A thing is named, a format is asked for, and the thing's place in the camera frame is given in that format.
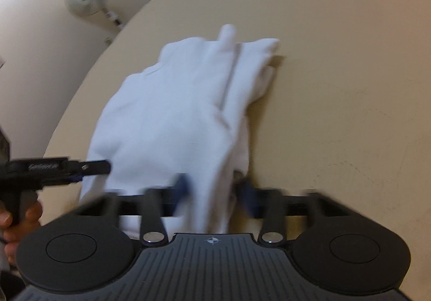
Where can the person's left hand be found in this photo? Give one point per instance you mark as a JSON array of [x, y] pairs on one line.
[[23, 228]]

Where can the white garment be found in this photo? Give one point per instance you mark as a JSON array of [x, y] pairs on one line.
[[175, 112]]

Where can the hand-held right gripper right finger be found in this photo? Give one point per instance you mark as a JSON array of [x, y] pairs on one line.
[[248, 195]]

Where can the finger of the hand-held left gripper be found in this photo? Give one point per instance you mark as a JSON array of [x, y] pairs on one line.
[[96, 167]]

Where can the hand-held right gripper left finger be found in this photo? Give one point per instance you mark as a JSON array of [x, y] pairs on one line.
[[181, 190]]

